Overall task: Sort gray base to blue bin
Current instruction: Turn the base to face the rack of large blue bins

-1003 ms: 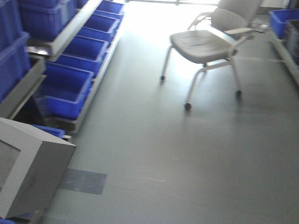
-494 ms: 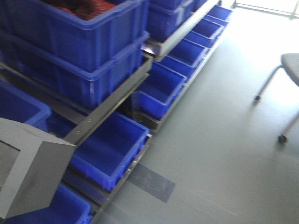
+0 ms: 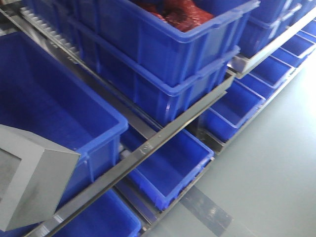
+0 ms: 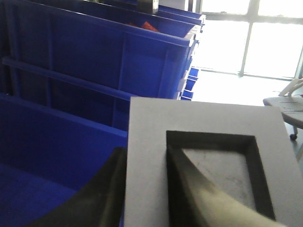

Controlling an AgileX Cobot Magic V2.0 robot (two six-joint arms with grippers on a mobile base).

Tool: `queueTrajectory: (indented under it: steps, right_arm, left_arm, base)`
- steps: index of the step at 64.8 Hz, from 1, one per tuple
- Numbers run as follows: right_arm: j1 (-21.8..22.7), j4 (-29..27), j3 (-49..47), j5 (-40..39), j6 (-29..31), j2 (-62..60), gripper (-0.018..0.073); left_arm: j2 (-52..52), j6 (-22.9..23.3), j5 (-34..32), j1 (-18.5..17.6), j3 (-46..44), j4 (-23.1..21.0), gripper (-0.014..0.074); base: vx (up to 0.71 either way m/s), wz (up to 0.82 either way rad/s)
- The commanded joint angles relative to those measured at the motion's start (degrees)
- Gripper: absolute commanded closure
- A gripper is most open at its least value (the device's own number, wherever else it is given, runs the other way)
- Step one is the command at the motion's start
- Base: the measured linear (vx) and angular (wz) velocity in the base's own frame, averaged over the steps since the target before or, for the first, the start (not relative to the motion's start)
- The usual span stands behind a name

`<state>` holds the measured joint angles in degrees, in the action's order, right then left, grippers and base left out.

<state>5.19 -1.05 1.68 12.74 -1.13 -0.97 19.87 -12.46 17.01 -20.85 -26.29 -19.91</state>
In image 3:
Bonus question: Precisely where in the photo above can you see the red mesh bags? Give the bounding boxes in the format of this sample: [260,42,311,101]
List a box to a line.
[134,0,214,32]

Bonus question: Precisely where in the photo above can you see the blue bin with red contents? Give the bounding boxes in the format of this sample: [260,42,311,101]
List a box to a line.
[71,0,259,86]

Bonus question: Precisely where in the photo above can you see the gray square hollow base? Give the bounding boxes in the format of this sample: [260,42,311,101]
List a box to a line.
[0,125,80,231]

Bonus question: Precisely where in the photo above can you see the white roller track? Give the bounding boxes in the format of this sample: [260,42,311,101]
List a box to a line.
[20,7,79,58]

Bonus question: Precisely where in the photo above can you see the blue target bin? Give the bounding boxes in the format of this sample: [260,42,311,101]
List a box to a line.
[0,32,128,203]

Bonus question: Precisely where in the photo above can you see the blue stacked bin lower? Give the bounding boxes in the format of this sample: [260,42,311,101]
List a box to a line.
[68,17,240,125]

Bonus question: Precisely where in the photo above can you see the blue bin lower shelf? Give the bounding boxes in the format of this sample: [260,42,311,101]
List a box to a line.
[127,129,214,211]

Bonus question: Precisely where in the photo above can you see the stainless steel shelf rack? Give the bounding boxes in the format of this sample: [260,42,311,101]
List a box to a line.
[0,0,316,237]

